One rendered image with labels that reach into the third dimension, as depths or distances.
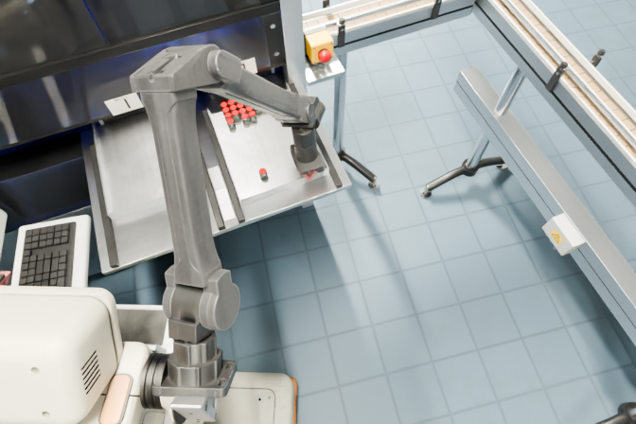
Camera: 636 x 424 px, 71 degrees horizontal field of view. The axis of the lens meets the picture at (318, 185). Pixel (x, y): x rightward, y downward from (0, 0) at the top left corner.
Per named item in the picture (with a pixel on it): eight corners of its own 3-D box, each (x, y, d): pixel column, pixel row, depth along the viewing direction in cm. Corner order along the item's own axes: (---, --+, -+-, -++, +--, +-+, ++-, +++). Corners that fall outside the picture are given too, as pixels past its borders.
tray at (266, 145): (209, 115, 138) (206, 108, 135) (288, 90, 143) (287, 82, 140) (242, 205, 123) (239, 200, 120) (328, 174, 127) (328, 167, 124)
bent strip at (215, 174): (212, 179, 127) (206, 168, 122) (221, 175, 128) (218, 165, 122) (224, 220, 121) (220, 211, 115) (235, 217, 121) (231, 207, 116)
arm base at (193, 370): (150, 396, 70) (225, 397, 70) (148, 347, 69) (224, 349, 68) (169, 366, 78) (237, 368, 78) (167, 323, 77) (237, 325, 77)
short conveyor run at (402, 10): (297, 71, 152) (294, 35, 138) (282, 41, 159) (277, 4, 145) (472, 17, 163) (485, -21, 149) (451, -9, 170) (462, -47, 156)
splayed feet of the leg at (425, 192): (415, 188, 224) (421, 174, 212) (502, 157, 232) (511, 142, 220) (423, 202, 221) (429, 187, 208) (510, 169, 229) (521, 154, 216)
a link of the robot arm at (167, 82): (110, 50, 60) (170, 46, 56) (175, 46, 72) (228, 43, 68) (166, 330, 74) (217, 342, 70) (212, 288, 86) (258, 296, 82)
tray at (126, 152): (96, 127, 137) (90, 120, 134) (178, 101, 141) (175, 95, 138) (113, 220, 121) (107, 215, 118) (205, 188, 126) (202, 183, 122)
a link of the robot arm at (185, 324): (168, 346, 72) (196, 353, 70) (167, 286, 71) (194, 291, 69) (203, 324, 80) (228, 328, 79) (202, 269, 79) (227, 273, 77)
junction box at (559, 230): (540, 227, 164) (552, 217, 156) (553, 222, 164) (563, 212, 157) (561, 256, 158) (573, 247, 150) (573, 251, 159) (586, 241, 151)
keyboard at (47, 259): (27, 231, 128) (22, 227, 126) (77, 222, 130) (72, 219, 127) (8, 378, 109) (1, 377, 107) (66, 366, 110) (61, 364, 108)
